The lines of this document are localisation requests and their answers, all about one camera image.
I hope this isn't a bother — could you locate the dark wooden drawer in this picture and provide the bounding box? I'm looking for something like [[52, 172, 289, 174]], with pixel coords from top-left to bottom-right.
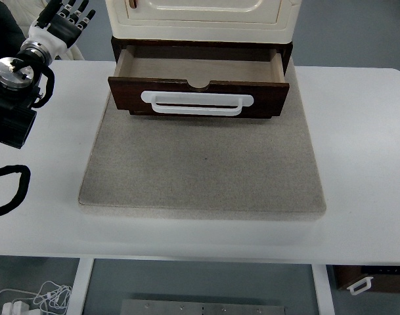
[[108, 47, 290, 119]]

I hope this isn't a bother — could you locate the white handle on box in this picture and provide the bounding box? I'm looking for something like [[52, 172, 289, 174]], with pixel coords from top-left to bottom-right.
[[346, 276, 374, 296]]

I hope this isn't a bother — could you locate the white table leg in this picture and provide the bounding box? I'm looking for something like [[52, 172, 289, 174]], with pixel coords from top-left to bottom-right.
[[311, 264, 335, 315], [66, 258, 95, 315]]

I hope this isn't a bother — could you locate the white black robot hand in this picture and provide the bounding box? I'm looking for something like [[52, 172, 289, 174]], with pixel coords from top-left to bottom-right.
[[28, 0, 96, 53]]

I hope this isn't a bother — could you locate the white table leg left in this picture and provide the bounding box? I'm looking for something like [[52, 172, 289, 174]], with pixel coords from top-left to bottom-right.
[[66, 258, 95, 315]]

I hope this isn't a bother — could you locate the grey felt mat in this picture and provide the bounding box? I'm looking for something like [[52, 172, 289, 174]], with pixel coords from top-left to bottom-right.
[[78, 64, 326, 221]]

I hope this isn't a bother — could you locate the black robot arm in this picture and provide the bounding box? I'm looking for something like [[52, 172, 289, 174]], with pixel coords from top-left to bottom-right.
[[0, 1, 95, 148]]

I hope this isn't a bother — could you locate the small wooden box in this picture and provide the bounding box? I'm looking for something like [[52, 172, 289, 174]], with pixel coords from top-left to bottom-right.
[[333, 265, 400, 295]]

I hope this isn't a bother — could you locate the white charger with cable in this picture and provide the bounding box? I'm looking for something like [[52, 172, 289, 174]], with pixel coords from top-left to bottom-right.
[[0, 280, 72, 314]]

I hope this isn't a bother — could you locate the black looped cable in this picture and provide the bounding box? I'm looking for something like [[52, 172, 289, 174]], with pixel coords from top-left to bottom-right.
[[0, 164, 32, 218]]

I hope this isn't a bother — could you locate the cream upper cabinet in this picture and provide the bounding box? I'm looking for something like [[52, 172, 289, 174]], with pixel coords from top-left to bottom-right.
[[106, 0, 301, 44]]

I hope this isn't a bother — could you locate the white drawer handle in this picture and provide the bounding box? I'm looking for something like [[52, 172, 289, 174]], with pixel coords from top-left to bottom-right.
[[141, 91, 254, 117]]

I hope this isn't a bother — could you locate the white table leg right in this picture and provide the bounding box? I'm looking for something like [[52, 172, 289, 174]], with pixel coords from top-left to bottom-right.
[[311, 264, 335, 315]]

